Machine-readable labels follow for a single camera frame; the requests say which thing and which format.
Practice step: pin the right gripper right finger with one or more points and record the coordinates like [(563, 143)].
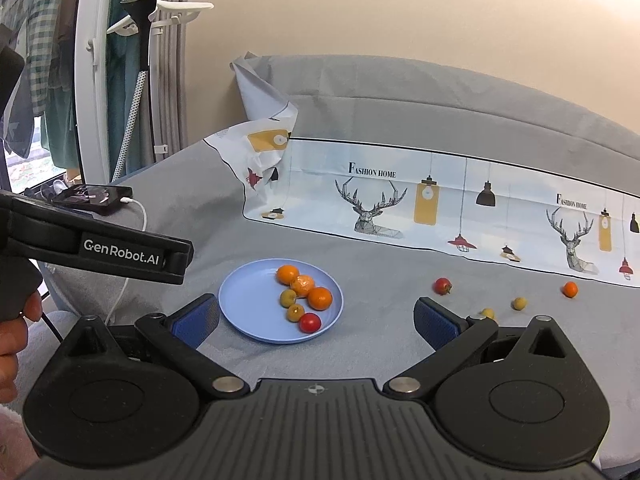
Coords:
[(514, 397)]

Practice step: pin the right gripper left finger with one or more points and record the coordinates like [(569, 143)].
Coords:
[(116, 395)]

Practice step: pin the red cherry tomato with stem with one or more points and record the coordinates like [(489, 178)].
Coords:
[(442, 286)]

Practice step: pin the small yellow longan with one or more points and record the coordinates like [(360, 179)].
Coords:
[(294, 313)]

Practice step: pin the yellow-brown longan fruit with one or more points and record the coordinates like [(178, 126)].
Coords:
[(287, 298)]

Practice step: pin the large orange tangerine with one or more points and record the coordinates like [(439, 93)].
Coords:
[(287, 274)]

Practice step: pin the left hand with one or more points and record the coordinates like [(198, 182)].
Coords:
[(13, 340)]

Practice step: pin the black smartphone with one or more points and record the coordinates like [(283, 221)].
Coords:
[(98, 199)]

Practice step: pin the yellow longan right of pair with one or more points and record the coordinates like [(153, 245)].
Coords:
[(519, 303)]

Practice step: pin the small far orange tangerine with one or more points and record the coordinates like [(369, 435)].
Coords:
[(570, 290)]

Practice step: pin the printed deer lamp cloth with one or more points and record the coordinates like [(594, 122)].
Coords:
[(424, 156)]

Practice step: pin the hanging plaid clothes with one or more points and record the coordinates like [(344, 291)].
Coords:
[(42, 32)]

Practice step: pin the garment steamer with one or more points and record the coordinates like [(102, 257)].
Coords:
[(142, 16)]

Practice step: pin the grey curtain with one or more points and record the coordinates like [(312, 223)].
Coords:
[(168, 104)]

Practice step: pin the white door frame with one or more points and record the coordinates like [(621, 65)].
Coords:
[(90, 89)]

